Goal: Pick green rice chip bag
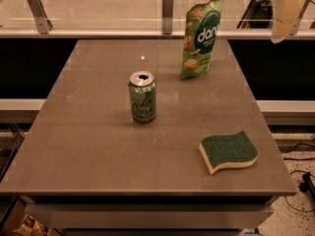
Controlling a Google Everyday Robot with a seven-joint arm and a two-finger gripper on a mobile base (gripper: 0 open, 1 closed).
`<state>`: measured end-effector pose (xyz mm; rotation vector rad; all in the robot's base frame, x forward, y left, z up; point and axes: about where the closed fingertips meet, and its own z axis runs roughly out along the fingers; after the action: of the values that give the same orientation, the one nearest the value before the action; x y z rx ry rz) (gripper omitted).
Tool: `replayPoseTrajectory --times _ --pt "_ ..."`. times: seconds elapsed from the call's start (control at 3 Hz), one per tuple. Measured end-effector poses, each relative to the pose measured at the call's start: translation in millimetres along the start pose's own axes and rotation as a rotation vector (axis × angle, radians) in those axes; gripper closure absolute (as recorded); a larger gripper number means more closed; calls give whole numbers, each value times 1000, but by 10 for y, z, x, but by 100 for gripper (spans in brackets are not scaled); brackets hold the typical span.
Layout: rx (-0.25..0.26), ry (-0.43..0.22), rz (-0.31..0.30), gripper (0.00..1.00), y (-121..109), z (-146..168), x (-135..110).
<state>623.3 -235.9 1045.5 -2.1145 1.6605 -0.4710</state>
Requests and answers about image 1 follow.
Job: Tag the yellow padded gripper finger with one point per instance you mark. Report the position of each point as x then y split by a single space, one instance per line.
285 14

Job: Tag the green rice chip bag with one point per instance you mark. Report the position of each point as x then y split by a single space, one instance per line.
202 25

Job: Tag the metal glass bracket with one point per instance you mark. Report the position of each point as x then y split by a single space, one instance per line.
167 16
43 24
297 23

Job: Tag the snack bags under table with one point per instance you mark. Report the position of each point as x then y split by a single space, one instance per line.
31 227

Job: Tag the right metal glass bracket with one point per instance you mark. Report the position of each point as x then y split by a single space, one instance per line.
297 23

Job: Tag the green soda can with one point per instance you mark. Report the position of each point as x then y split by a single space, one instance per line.
143 96

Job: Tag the green and yellow sponge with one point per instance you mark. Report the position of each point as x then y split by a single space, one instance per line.
228 152

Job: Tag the left metal glass bracket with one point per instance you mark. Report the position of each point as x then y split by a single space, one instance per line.
43 24

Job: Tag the glass barrier panel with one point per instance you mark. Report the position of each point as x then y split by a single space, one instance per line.
111 14

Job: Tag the middle metal glass bracket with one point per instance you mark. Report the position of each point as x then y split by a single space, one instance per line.
167 16

